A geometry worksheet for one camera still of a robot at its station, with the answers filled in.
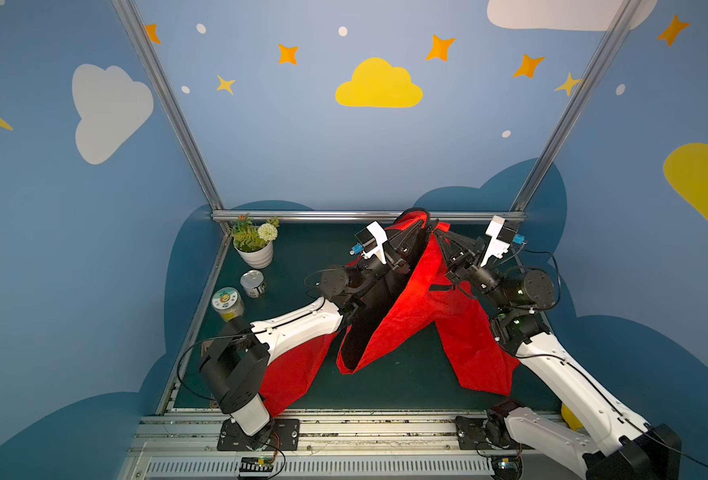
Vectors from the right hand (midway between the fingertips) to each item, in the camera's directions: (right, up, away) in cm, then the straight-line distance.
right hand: (440, 230), depth 58 cm
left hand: (-5, +3, -1) cm, 6 cm away
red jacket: (-10, -15, +4) cm, 19 cm away
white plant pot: (-52, -6, +46) cm, 70 cm away
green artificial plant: (-52, +1, +38) cm, 64 cm away
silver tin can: (-51, -14, +40) cm, 67 cm away
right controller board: (+21, -58, +15) cm, 64 cm away
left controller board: (-42, -57, +15) cm, 72 cm away
